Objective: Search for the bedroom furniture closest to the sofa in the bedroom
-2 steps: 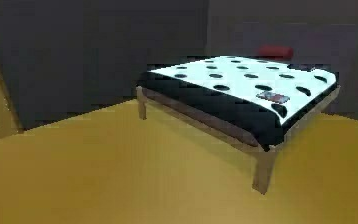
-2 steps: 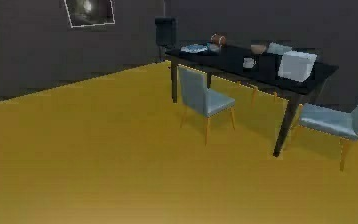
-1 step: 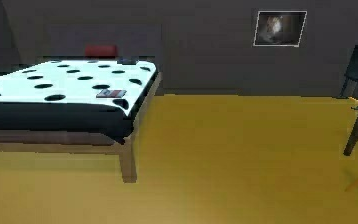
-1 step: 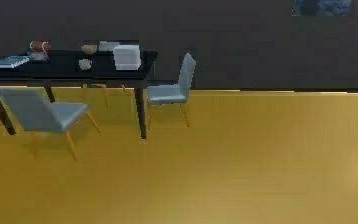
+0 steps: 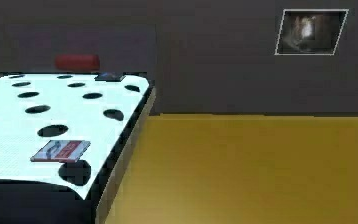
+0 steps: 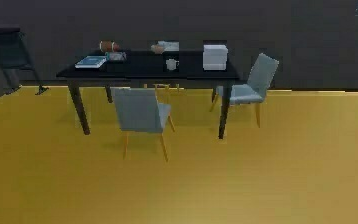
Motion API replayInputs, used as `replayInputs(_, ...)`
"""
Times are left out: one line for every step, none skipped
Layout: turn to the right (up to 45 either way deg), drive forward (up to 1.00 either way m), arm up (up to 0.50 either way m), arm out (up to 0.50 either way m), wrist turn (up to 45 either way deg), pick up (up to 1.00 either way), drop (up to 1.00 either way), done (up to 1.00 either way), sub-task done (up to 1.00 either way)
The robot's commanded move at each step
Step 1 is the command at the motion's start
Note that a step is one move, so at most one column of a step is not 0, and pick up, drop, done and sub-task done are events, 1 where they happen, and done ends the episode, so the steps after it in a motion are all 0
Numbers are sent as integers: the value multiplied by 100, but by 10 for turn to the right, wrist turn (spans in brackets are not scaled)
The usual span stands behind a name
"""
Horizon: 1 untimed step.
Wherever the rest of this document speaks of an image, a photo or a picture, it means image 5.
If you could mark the dark blue book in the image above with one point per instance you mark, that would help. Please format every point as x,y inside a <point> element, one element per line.
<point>109,77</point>

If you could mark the bed with white dotted cover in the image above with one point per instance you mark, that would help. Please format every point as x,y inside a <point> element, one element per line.
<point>87,113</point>

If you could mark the red pillow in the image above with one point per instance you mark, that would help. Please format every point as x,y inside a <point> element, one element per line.
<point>77,62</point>

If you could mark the red and grey book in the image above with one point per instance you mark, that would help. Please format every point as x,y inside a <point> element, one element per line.
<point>62,150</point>

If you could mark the dark framed wall picture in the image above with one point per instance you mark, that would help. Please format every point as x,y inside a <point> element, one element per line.
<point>311,32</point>

